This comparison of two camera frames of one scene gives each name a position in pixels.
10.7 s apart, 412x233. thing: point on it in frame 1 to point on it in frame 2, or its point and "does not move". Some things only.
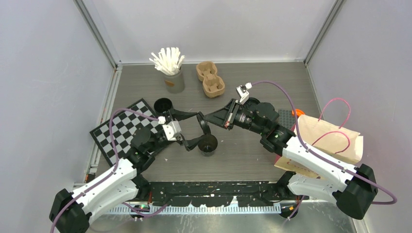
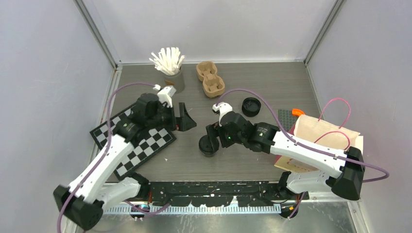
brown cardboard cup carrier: x=214 y=86 does not move
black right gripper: x=223 y=116 to x=212 y=130
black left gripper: x=179 y=115 to x=184 y=121
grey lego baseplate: x=286 y=119 does not move
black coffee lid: x=203 y=123 to x=205 y=145
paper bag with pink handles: x=336 y=144 does not move
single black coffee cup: x=207 y=144 does not move
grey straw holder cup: x=175 y=83 does not move
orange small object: x=298 y=112 does not move
